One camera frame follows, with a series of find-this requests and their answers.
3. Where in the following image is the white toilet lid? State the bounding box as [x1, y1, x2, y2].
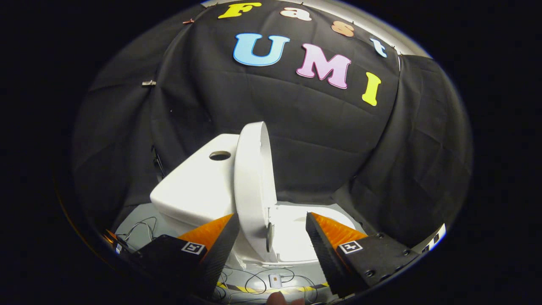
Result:
[233, 122, 278, 263]

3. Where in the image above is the white toilet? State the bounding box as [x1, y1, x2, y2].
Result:
[150, 133, 357, 270]

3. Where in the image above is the black backdrop cloth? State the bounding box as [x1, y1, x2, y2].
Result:
[72, 0, 473, 251]

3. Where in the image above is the yellow black striped tape strip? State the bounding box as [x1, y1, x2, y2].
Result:
[217, 282, 329, 295]

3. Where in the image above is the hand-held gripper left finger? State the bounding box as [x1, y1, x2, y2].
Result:
[129, 213, 241, 299]

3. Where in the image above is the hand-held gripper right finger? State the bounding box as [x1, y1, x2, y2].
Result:
[305, 212, 423, 298]

